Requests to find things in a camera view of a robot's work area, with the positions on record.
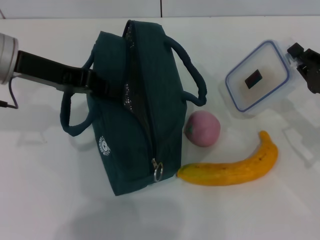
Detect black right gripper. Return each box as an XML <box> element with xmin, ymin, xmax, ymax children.
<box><xmin>286</xmin><ymin>42</ymin><xmax>320</xmax><ymax>95</ymax></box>

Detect dark teal lunch bag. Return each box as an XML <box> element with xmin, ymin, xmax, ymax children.
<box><xmin>59</xmin><ymin>19</ymin><xmax>208</xmax><ymax>197</ymax></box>

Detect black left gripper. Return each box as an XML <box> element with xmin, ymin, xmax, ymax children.
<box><xmin>13</xmin><ymin>49</ymin><xmax>126</xmax><ymax>100</ymax></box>

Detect pink toy peach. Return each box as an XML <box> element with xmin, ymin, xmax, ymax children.
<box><xmin>184</xmin><ymin>111</ymin><xmax>221</xmax><ymax>148</ymax></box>

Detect yellow banana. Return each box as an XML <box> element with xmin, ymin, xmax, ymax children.
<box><xmin>176</xmin><ymin>130</ymin><xmax>279</xmax><ymax>187</ymax></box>

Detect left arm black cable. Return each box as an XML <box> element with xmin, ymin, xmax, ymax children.
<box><xmin>0</xmin><ymin>74</ymin><xmax>20</xmax><ymax>110</ymax></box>

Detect clear blue-rimmed food container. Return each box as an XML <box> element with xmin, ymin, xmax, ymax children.
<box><xmin>224</xmin><ymin>39</ymin><xmax>292</xmax><ymax>113</ymax></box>

